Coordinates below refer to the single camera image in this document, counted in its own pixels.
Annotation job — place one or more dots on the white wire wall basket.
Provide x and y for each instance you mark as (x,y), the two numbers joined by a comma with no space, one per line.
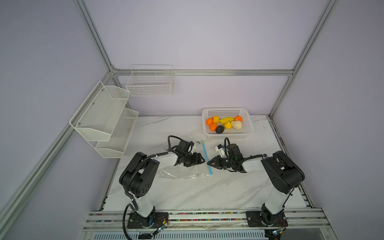
(151,81)

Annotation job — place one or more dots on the yellow pear-shaped lemon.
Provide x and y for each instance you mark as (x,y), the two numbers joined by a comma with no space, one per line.
(228,125)

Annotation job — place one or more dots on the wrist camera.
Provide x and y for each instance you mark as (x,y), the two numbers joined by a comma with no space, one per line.
(184,148)
(221,150)

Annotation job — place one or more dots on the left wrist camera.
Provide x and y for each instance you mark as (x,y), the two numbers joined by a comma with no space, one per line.
(184,148)

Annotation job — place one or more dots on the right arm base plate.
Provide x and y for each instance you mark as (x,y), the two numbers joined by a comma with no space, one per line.
(266,219)

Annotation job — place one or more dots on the white mesh two-tier shelf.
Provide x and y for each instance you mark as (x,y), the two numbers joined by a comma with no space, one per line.
(105,121)

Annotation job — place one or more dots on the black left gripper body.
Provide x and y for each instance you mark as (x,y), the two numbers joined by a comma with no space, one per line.
(188,158)

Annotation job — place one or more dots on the black avocado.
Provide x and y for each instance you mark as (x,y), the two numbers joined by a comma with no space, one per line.
(219,129)

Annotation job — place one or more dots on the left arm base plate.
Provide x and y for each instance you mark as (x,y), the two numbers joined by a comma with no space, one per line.
(153,221)

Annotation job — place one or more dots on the cream white pear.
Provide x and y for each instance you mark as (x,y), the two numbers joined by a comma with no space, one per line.
(237,125)

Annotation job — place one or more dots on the large orange fruit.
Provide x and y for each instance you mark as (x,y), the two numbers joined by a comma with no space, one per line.
(209,121)

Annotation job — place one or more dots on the clear zip top bag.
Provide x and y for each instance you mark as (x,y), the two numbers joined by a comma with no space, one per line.
(168,169)

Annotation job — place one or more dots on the white perforated plastic basket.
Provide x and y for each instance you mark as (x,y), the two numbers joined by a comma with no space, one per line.
(246,131)

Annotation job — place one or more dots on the aluminium frame post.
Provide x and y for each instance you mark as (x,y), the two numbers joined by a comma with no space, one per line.
(319,26)

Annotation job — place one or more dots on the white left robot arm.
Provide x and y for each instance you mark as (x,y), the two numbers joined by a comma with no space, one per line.
(137,178)

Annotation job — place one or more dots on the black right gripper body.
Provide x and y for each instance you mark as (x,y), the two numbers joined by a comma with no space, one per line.
(228,162)

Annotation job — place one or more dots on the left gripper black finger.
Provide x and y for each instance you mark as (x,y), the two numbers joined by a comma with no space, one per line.
(190,164)
(199,158)

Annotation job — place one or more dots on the yellow banana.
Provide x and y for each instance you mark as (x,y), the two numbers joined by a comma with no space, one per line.
(226,120)

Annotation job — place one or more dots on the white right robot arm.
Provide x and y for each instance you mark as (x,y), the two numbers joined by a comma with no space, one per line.
(283,173)

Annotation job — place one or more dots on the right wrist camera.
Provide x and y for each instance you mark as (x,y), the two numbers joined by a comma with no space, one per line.
(221,150)

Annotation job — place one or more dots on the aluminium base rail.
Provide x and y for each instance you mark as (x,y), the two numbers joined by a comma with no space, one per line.
(213,220)

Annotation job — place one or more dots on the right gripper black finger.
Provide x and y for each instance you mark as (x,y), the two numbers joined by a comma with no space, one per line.
(215,163)
(227,144)

